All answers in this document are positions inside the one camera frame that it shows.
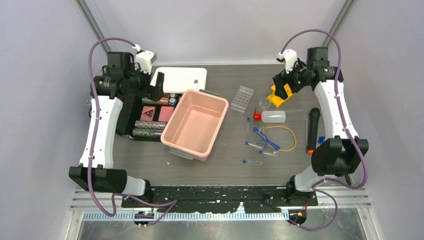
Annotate yellow rubber tube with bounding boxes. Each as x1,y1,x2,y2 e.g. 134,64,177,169
263,125,298,153

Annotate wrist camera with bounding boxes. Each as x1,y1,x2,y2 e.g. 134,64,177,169
132,44,157,75
276,49,298,74

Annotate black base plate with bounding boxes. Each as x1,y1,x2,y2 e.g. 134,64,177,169
141,185,318,214

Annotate clear tube rack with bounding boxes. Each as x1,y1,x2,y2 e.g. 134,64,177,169
230,85,254,113

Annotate small blue object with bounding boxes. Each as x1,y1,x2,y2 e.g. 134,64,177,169
317,136,326,145

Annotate blue safety glasses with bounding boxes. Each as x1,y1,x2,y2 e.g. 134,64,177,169
252,126,281,150

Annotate small glass beaker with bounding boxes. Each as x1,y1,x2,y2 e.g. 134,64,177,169
257,98,271,111

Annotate black poker chip case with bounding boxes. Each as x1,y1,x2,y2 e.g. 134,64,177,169
115,93,182,142

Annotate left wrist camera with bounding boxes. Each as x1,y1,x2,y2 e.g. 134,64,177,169
132,44,157,75

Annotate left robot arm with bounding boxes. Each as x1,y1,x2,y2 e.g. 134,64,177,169
68,50,165,207

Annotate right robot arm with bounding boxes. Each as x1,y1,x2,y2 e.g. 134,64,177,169
272,47,369,205

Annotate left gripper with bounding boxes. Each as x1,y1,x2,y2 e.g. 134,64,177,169
125,62,164,101

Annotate white bin lid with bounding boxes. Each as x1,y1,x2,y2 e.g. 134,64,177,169
150,66,207,94

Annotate yellow test tube rack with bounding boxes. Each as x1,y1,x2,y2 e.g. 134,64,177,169
267,84,296,108

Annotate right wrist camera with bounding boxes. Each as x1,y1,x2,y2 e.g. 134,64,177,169
276,49,298,74

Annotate blue capped test tube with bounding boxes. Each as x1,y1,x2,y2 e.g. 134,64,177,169
245,141,263,150
259,150,278,157
242,159,263,165
246,117,251,135

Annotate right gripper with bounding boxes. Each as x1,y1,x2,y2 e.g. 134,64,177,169
273,58,311,100

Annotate black flashlight orange end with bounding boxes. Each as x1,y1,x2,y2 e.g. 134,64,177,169
306,107,321,155

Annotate white wash bottle red cap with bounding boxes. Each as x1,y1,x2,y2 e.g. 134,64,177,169
253,108,286,123

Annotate pink plastic bin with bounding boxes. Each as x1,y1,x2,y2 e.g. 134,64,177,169
160,89,229,162

